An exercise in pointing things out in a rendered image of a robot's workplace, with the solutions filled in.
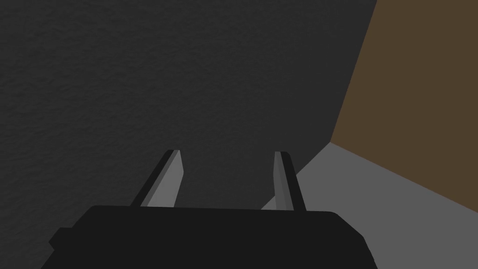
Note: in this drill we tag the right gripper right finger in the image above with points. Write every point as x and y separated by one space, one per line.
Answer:
286 186

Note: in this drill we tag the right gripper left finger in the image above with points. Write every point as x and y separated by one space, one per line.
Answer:
164 185

